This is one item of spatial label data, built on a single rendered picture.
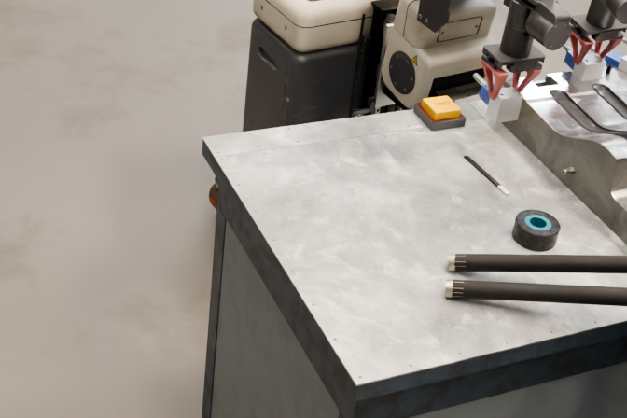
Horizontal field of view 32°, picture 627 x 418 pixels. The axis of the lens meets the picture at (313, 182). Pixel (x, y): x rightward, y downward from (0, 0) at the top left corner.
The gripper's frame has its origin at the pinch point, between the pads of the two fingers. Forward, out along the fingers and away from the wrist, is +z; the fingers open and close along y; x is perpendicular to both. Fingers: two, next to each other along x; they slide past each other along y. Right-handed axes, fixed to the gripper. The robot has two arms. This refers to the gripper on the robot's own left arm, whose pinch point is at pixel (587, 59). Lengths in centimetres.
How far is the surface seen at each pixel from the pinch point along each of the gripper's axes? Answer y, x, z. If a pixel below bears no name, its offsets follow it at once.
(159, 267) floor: -72, 59, 96
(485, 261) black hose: -50, -46, 4
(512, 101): -28.5, -14.9, -4.0
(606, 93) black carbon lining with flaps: 0.9, -7.8, 3.7
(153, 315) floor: -79, 40, 94
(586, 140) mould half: -18.8, -26.7, -1.6
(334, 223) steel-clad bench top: -68, -25, 9
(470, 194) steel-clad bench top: -39.1, -23.3, 9.9
